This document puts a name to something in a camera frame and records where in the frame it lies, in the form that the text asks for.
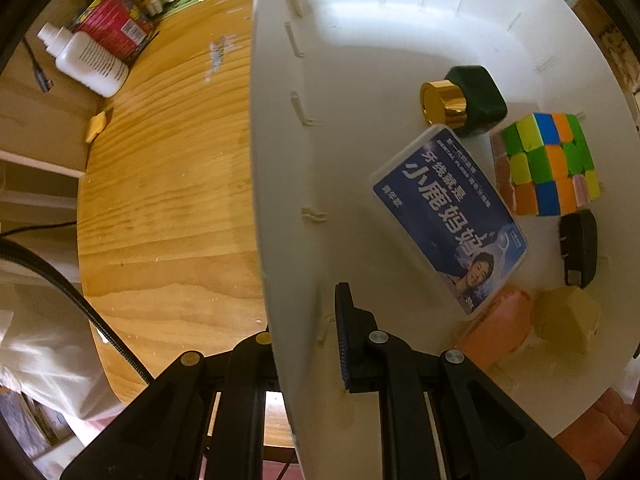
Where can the white cloth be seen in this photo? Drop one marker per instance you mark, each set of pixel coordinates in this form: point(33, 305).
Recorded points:
point(40, 340)

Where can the brown cardboard sheet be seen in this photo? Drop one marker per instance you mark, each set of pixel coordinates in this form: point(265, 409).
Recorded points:
point(592, 12)

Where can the small yellow eraser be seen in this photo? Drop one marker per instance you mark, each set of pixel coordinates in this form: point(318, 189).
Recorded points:
point(97, 127)

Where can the red printed box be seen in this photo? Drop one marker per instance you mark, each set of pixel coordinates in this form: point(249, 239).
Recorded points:
point(112, 22)

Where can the colourful puzzle cube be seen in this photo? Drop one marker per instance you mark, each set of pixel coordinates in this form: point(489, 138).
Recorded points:
point(545, 170)

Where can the orange rounded plastic object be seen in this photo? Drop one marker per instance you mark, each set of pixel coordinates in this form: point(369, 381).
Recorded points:
point(500, 330)

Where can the black charger plug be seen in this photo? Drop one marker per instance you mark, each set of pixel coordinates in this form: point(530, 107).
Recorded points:
point(582, 240)

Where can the white plastic storage bin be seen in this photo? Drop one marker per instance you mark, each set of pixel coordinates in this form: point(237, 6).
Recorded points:
point(375, 85)

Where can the blue dental floss box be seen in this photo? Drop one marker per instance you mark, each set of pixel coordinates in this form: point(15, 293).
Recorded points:
point(445, 210)

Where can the white plastic bottle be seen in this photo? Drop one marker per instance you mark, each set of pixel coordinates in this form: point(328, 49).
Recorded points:
point(90, 62)

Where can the pale yellow block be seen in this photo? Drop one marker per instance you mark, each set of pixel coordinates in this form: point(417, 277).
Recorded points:
point(565, 317)

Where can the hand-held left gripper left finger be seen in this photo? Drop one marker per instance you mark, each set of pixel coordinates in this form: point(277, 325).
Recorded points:
point(250, 360)

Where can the green perfume bottle gold cap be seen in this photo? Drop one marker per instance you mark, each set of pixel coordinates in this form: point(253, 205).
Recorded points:
point(480, 95)

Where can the beige letter print bag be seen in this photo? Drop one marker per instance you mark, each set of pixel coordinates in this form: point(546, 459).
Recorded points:
point(620, 55)

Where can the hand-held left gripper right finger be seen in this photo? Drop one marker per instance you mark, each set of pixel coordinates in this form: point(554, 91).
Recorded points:
point(342, 340)

